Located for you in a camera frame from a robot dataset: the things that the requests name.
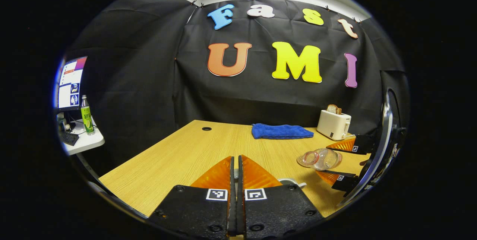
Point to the bread slice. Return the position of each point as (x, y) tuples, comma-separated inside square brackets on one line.
[(334, 109)]

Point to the computer monitor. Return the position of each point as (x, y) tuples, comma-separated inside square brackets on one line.
[(70, 83)]

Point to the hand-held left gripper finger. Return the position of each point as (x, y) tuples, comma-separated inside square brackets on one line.
[(231, 214), (240, 214)]

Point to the white side table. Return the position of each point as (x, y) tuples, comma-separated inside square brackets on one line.
[(87, 142)]

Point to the black keyboard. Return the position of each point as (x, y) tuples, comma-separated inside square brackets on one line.
[(69, 138)]

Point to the white toaster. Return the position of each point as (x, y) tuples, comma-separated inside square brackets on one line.
[(332, 125)]

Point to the green drink bottle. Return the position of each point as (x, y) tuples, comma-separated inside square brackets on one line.
[(87, 119)]

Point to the clear plastic water bottle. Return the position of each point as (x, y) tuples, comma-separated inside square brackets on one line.
[(322, 159)]

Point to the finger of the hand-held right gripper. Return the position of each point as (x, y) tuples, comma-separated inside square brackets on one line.
[(363, 144), (344, 184)]

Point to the black backdrop cloth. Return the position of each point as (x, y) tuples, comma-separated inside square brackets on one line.
[(149, 83)]

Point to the blue towel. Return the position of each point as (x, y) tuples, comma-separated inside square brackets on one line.
[(281, 132)]

